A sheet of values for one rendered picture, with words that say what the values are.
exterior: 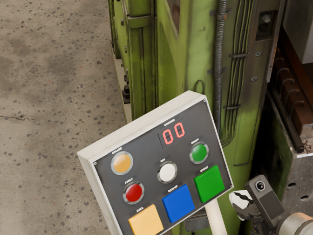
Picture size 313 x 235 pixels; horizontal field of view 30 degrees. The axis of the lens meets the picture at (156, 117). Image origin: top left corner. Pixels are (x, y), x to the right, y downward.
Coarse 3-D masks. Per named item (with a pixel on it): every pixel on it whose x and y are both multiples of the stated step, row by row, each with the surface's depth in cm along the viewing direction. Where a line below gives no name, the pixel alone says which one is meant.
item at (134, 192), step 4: (136, 184) 140; (128, 188) 139; (132, 188) 139; (136, 188) 140; (140, 188) 140; (128, 192) 139; (132, 192) 139; (136, 192) 140; (140, 192) 141; (128, 196) 139; (132, 196) 140; (136, 196) 140; (140, 196) 141; (132, 200) 140
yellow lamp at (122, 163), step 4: (120, 156) 136; (124, 156) 136; (128, 156) 137; (116, 160) 135; (120, 160) 136; (124, 160) 136; (128, 160) 137; (116, 164) 136; (120, 164) 136; (124, 164) 137; (128, 164) 137; (116, 168) 136; (120, 168) 136; (124, 168) 137; (128, 168) 137; (120, 172) 137
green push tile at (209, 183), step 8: (216, 168) 150; (200, 176) 148; (208, 176) 150; (216, 176) 151; (200, 184) 149; (208, 184) 150; (216, 184) 151; (200, 192) 149; (208, 192) 151; (216, 192) 152
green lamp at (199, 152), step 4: (196, 148) 146; (200, 148) 147; (204, 148) 148; (192, 152) 146; (196, 152) 146; (200, 152) 147; (204, 152) 148; (192, 156) 146; (196, 156) 147; (200, 156) 147; (204, 156) 148; (196, 160) 147; (200, 160) 148
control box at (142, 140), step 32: (192, 96) 147; (128, 128) 142; (160, 128) 140; (192, 128) 145; (96, 160) 133; (160, 160) 142; (192, 160) 147; (224, 160) 152; (96, 192) 140; (160, 192) 144; (192, 192) 149; (224, 192) 154; (128, 224) 141
